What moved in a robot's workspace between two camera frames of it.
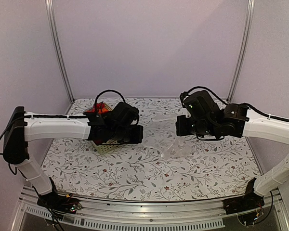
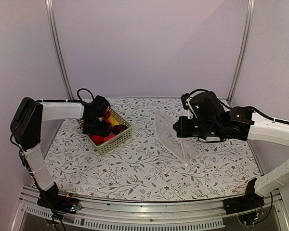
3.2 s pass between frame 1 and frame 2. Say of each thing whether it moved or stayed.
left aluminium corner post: stayed
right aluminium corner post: stayed
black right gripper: stayed
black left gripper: moved
